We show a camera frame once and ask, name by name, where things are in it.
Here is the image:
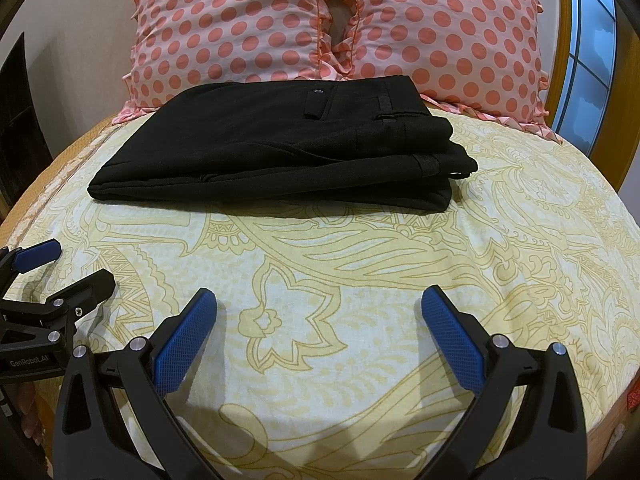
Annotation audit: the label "black pants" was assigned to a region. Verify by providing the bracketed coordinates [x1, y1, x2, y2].
[88, 76, 478, 213]

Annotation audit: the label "dark doorway opening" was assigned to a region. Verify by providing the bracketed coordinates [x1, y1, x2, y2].
[0, 34, 53, 206]

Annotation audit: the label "yellow patterned bed sheet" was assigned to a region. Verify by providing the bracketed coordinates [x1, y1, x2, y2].
[1, 115, 639, 479]

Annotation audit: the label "left pink polka-dot pillow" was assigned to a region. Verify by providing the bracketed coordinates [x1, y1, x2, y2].
[115, 0, 342, 124]

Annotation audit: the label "pink polka-dot pillow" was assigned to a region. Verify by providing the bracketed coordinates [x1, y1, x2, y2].
[333, 0, 559, 141]
[115, 0, 342, 124]

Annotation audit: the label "right pink polka-dot pillow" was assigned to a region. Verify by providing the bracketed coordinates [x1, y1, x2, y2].
[333, 0, 559, 141]

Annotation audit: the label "wooden window frame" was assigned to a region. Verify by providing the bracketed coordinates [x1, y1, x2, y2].
[546, 0, 639, 191]

